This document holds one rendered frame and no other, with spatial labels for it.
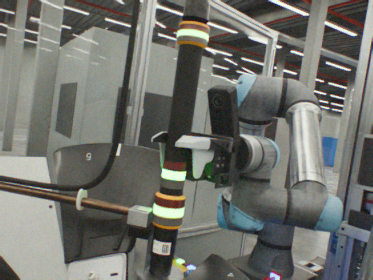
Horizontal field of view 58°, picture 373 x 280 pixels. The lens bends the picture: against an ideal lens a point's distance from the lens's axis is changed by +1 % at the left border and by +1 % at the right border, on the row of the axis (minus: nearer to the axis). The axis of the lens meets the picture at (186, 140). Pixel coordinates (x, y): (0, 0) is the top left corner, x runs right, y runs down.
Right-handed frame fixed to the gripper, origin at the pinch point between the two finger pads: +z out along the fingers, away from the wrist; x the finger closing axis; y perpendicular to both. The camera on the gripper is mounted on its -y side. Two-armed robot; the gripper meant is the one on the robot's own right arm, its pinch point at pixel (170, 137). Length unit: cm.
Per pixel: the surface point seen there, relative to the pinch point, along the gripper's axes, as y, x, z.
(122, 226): 15.0, 7.5, -0.8
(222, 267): 25.9, 1.5, -24.9
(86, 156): 6.5, 22.0, -3.8
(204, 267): 26.0, 3.9, -21.9
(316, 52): -183, 176, -664
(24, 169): 12.6, 41.6, -3.3
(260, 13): -418, 494, -1039
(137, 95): -10, 61, -55
